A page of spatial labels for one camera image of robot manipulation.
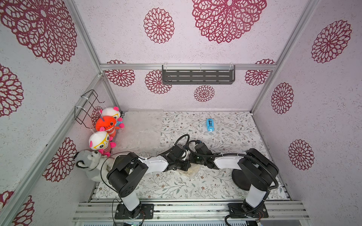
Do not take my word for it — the black wire wall basket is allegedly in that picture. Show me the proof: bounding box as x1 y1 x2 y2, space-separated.
74 89 105 129

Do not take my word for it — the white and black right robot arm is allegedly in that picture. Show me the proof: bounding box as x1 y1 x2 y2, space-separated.
187 140 279 208

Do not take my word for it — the white plush with striped shirt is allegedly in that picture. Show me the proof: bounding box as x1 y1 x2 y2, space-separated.
88 131 117 157

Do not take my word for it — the blue tape dispenser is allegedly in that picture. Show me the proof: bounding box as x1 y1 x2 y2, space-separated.
206 118 215 132

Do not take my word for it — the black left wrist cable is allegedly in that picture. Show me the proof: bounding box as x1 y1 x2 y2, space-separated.
159 134 190 159

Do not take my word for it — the cream plate with black flowers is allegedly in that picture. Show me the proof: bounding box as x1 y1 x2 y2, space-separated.
178 163 203 179

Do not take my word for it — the white plush with blue dots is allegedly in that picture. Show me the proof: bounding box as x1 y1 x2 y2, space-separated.
100 106 125 129

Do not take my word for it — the grey slotted wall shelf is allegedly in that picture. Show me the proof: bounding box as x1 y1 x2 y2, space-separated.
161 65 235 85

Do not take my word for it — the red monster plush toy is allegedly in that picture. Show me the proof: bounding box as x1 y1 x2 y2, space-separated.
95 116 117 137

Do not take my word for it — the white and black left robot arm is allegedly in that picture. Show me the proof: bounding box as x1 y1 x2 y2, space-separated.
107 145 190 212

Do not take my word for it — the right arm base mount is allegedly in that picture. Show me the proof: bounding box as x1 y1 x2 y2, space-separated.
228 202 269 219

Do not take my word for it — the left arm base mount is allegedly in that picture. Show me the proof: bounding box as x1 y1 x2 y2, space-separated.
115 203 154 220

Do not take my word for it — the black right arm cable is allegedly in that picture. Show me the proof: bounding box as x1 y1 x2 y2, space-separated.
185 139 279 226

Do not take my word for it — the grey plush koala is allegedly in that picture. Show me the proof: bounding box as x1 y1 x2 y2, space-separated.
75 150 114 182

